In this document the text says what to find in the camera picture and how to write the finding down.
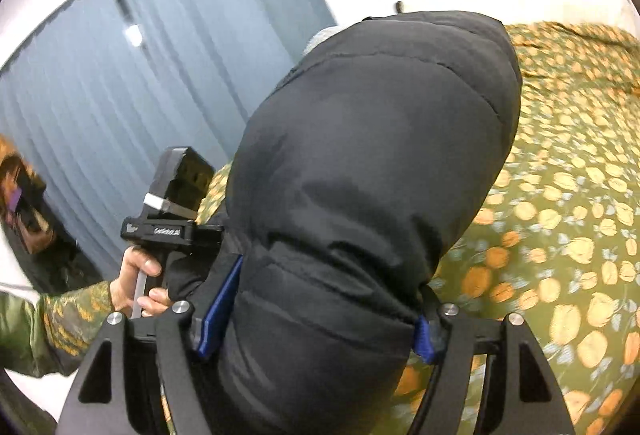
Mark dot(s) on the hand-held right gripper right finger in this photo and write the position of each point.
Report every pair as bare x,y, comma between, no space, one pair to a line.
427,340

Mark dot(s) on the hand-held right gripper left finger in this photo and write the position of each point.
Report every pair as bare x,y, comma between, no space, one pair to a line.
220,310

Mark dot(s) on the black puffer jacket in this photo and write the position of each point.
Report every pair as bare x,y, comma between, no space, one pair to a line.
360,215

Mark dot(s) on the person's left hand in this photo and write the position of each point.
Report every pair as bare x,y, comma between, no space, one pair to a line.
125,285

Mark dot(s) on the blue grey curtain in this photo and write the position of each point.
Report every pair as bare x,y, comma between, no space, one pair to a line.
175,90

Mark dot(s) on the dark brown blurred object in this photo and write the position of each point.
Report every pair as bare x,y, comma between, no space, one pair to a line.
25,205

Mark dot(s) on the green orange floral bedspread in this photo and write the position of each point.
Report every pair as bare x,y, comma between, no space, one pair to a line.
560,190

